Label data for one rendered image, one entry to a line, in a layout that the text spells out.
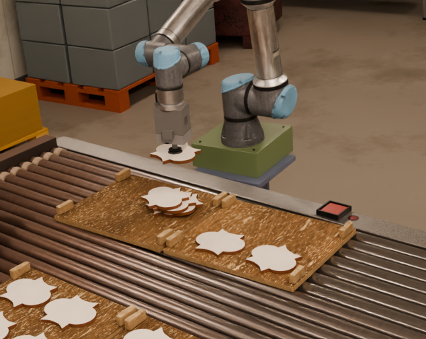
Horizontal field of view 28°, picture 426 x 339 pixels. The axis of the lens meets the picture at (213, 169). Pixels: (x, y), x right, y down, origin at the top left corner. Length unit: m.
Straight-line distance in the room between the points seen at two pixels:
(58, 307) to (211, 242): 0.47
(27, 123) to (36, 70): 1.18
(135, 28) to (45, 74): 0.83
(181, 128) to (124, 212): 0.35
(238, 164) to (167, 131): 0.56
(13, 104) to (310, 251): 3.46
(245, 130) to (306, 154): 2.42
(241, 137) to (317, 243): 0.68
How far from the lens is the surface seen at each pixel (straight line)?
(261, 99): 2.76
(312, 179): 4.93
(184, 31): 2.54
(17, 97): 5.46
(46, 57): 6.55
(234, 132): 2.87
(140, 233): 2.42
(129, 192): 2.68
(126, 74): 6.23
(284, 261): 2.20
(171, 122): 2.36
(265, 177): 2.86
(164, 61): 2.30
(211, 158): 2.93
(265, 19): 2.66
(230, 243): 2.30
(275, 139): 2.92
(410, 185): 4.85
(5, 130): 5.45
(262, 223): 2.41
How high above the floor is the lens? 2.05
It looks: 24 degrees down
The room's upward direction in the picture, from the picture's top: 4 degrees counter-clockwise
